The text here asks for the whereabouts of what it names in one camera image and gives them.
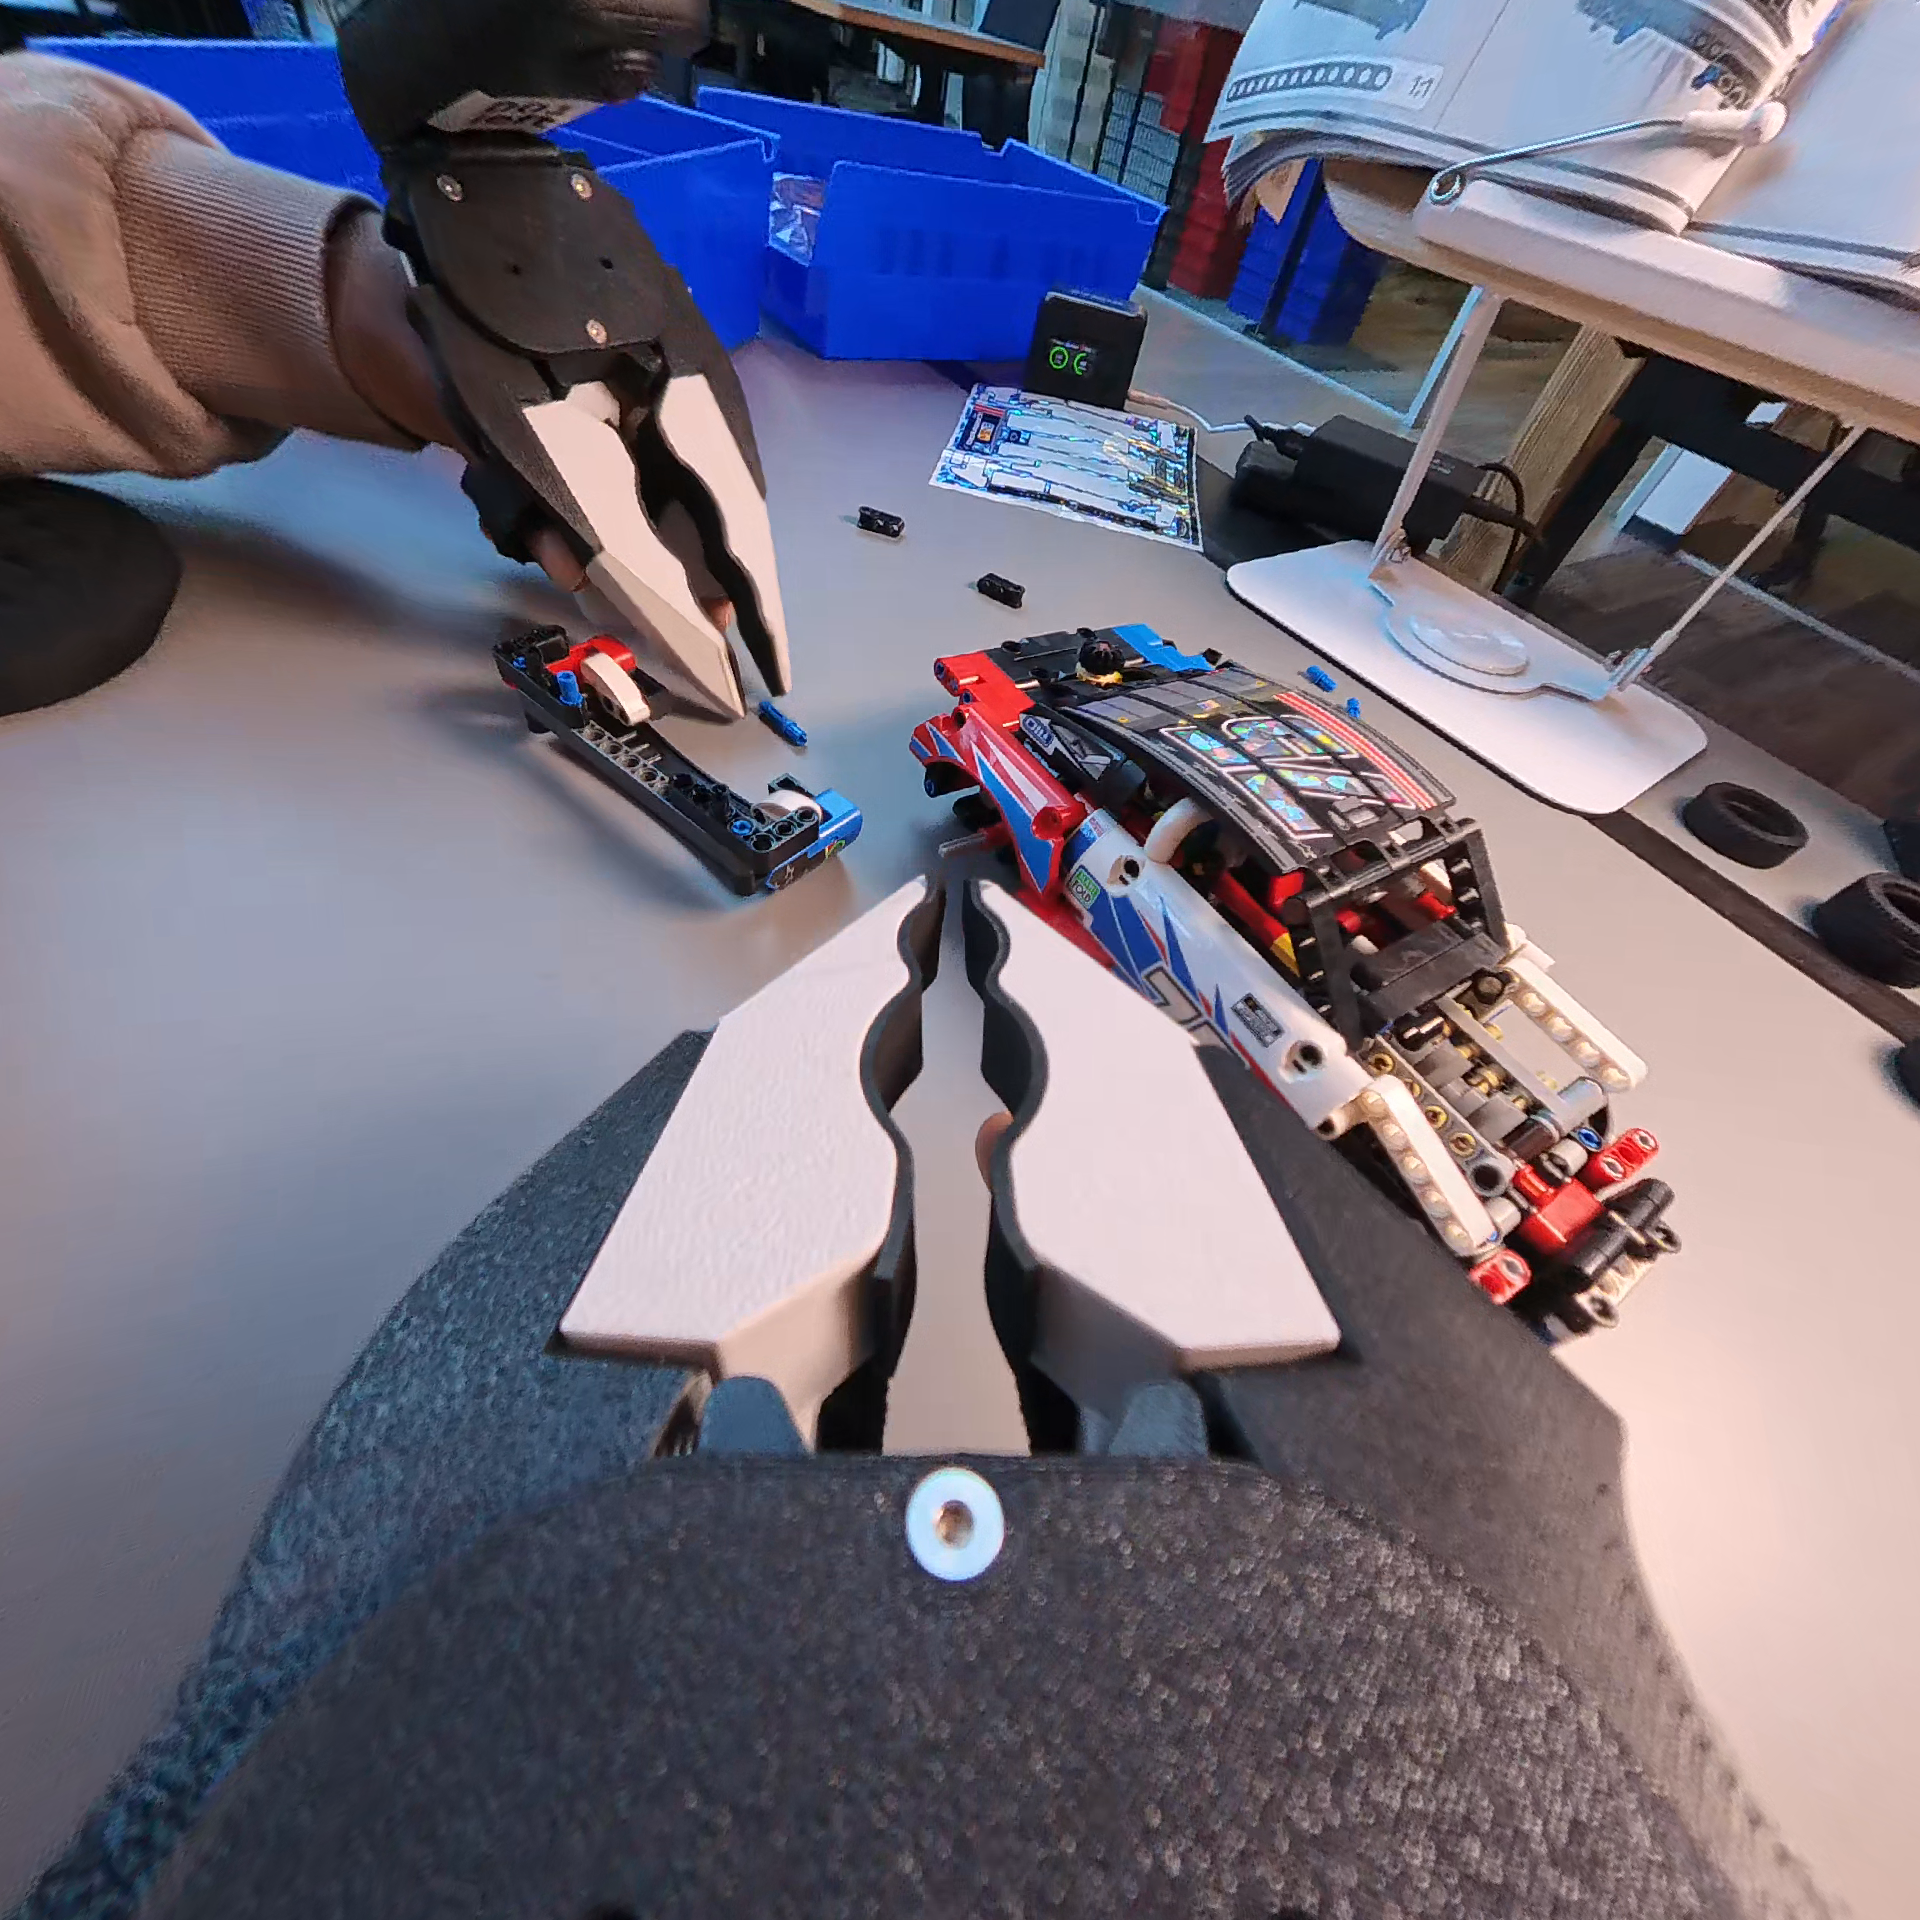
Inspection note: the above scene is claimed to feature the lego instruction booklet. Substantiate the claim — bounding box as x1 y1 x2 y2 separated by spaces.
1208 0 1920 302

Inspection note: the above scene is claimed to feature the black lego chassis frame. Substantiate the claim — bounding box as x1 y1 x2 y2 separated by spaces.
492 625 867 895

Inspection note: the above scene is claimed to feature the person's left hand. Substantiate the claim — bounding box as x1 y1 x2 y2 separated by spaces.
328 208 600 593

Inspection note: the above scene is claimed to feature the wooden bench frame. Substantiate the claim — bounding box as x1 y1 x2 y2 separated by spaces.
1440 322 1653 593

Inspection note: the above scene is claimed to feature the lego sticker sheet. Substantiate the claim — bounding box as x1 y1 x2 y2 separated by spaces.
930 381 1205 551

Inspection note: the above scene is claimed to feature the black power adapter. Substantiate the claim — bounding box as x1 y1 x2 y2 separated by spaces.
1232 415 1537 543

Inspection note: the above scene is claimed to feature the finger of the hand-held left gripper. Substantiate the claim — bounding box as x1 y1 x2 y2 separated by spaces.
521 378 749 721
637 362 793 698

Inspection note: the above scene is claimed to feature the stack of coloured crates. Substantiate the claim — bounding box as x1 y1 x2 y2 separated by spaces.
1154 16 1391 324

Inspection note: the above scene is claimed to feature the black device green display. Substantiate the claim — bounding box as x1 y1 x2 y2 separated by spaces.
1036 287 1153 412

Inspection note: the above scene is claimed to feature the red blue lego car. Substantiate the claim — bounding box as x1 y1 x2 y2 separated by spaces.
908 625 1683 1343

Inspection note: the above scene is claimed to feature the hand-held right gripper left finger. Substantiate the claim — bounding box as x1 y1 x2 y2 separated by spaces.
556 872 947 1453

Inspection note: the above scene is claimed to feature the blue plastic bin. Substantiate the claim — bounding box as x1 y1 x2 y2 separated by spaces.
698 84 1169 365
29 36 384 204

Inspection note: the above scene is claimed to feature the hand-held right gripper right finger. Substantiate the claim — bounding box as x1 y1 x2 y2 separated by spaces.
965 879 1345 1453

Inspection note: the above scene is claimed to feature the white book stand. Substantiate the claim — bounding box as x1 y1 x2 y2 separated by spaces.
1228 96 1920 818

